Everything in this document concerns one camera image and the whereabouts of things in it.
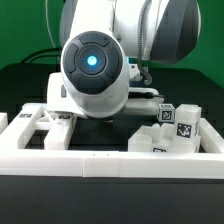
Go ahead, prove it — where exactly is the black cable bundle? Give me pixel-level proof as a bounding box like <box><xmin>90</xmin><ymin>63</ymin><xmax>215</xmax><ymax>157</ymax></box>
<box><xmin>20</xmin><ymin>46</ymin><xmax>64</xmax><ymax>64</ymax></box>

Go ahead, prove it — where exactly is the white marker cube left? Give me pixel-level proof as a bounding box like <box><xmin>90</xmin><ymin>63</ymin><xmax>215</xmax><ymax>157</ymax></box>
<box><xmin>157</xmin><ymin>103</ymin><xmax>175</xmax><ymax>122</ymax></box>

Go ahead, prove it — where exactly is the white chair back frame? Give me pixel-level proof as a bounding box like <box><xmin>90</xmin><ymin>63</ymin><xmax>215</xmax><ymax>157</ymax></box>
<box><xmin>16</xmin><ymin>103</ymin><xmax>77</xmax><ymax>150</ymax></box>

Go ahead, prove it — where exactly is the thin white cable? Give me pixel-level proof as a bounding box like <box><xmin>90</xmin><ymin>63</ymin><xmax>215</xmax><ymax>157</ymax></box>
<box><xmin>45</xmin><ymin>0</ymin><xmax>63</xmax><ymax>51</ymax></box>

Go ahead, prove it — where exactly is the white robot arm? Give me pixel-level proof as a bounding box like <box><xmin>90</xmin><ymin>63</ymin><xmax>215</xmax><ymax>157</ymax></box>
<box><xmin>47</xmin><ymin>0</ymin><xmax>201</xmax><ymax>120</ymax></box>

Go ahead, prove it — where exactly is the white chair seat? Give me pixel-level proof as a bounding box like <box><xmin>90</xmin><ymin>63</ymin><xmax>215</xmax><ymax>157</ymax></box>
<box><xmin>128</xmin><ymin>123</ymin><xmax>202</xmax><ymax>154</ymax></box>

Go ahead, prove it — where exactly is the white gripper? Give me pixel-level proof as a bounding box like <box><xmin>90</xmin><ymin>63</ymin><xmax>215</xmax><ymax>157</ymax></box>
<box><xmin>46</xmin><ymin>72</ymin><xmax>165</xmax><ymax>118</ymax></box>

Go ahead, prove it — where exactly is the white U-shaped fence frame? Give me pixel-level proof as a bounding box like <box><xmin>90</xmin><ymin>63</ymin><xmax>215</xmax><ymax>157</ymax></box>
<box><xmin>0</xmin><ymin>116</ymin><xmax>224</xmax><ymax>179</ymax></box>

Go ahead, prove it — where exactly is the white block at left edge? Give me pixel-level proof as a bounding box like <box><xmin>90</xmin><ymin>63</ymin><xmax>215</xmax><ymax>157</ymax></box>
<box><xmin>0</xmin><ymin>113</ymin><xmax>8</xmax><ymax>134</ymax></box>

